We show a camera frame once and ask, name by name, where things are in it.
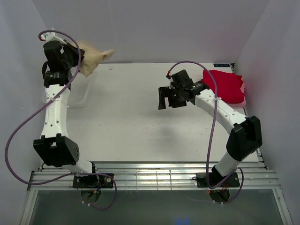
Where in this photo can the white plastic mesh basket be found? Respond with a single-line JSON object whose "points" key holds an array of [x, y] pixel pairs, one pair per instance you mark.
{"points": [[79, 93]]}

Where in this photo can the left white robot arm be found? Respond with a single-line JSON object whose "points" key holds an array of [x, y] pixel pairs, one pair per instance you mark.
{"points": [[54, 146]]}

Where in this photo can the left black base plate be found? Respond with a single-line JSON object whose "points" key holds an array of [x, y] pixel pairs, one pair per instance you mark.
{"points": [[93, 181]]}

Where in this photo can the red folded t shirt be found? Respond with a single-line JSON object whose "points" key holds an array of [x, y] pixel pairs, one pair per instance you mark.
{"points": [[223, 80]]}

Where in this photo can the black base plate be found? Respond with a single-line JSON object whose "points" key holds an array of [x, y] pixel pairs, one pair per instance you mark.
{"points": [[232, 181], [93, 181]]}

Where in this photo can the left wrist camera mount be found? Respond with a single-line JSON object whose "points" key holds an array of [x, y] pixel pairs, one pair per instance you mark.
{"points": [[49, 35]]}

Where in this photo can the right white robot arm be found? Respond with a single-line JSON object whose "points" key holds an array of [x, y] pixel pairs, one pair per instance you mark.
{"points": [[245, 135]]}

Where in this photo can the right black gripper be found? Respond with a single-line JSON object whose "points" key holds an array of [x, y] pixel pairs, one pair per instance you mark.
{"points": [[165, 92]]}

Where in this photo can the aluminium rail frame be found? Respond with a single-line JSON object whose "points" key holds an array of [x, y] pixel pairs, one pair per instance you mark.
{"points": [[178, 176]]}

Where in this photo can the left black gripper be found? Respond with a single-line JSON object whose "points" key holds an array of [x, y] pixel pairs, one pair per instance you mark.
{"points": [[69, 48]]}

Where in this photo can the beige t shirt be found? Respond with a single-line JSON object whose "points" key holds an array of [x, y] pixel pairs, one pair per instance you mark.
{"points": [[92, 57]]}

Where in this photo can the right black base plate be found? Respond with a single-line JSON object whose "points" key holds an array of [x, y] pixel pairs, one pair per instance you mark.
{"points": [[232, 181]]}

